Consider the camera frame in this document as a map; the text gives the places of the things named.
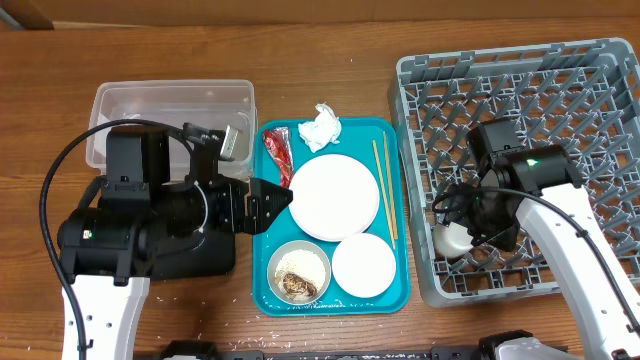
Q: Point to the grey dish rack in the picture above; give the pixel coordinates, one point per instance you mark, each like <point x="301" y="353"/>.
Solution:
<point x="581" y="95"/>

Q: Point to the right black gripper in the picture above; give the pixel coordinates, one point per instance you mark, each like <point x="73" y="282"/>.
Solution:
<point x="508" y="235"/>

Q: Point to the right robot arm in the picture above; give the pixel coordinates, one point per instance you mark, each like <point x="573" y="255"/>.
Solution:
<point x="540" y="191"/>

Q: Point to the crumpled white napkin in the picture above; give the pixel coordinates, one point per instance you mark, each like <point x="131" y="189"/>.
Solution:
<point x="324" y="129"/>

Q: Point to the white paper cup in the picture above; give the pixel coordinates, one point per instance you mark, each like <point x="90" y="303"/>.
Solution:
<point x="452" y="240"/>

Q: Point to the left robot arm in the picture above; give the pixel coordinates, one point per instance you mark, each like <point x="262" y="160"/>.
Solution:
<point x="161" y="211"/>

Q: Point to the wooden chopstick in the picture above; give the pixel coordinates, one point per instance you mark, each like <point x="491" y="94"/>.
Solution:
<point x="384" y="194"/>
<point x="394" y="229"/>

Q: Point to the teal plastic tray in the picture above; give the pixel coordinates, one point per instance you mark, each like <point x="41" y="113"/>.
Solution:
<point x="355" y="140"/>

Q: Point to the small white pink bowl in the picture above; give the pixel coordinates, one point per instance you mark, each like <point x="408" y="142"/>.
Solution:
<point x="363" y="265"/>

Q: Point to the red foil wrapper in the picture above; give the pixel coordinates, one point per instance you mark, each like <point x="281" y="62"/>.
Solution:
<point x="278" y="144"/>

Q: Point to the black waste bin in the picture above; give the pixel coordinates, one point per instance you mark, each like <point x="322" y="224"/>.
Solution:
<point x="210" y="253"/>

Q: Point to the large white plate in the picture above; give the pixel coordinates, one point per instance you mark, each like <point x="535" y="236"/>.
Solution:
<point x="334" y="196"/>

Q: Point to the clear plastic bin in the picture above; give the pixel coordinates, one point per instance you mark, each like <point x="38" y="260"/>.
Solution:
<point x="211" y="103"/>

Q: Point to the metal bowl with food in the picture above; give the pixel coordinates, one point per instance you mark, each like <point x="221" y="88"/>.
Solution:
<point x="299" y="273"/>

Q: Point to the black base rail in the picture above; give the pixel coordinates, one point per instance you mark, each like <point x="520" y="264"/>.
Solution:
<point x="487" y="348"/>

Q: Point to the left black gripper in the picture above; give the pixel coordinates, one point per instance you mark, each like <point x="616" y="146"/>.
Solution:
<point x="229" y="190"/>

